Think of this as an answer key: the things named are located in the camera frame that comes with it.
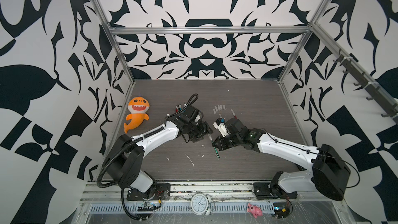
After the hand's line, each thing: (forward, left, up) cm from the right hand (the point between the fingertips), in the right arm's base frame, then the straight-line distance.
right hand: (211, 143), depth 80 cm
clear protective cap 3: (+29, -8, -9) cm, 32 cm away
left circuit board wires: (-27, +27, -11) cm, 40 cm away
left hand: (+6, +1, +1) cm, 6 cm away
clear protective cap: (+28, -5, -10) cm, 30 cm away
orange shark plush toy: (+23, +43, 0) cm, 49 cm away
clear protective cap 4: (+29, -10, -9) cm, 32 cm away
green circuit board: (-27, -31, -11) cm, 43 cm away
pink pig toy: (-28, -18, -7) cm, 34 cm away
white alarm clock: (-25, +6, -5) cm, 27 cm away
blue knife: (+9, +12, +21) cm, 26 cm away
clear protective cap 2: (+28, -7, -10) cm, 30 cm away
